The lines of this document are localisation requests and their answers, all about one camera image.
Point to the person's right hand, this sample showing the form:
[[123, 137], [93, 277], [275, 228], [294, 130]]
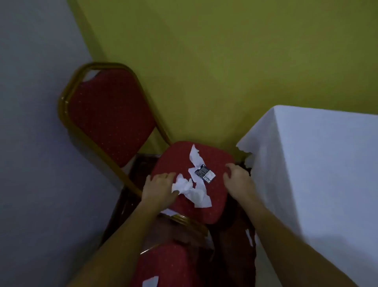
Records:
[[240, 184]]

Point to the person's left hand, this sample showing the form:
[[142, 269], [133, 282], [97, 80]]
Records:
[[159, 192]]

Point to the small printed wrapper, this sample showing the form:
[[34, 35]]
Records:
[[205, 175]]

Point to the red padded gold-frame chair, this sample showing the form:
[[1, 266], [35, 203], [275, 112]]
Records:
[[168, 266], [112, 118]]

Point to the person's right forearm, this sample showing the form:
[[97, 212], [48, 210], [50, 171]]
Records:
[[289, 251]]

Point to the person's left forearm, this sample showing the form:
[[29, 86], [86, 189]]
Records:
[[118, 251]]

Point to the white tablecloth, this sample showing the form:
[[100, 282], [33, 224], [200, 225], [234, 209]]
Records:
[[325, 177]]

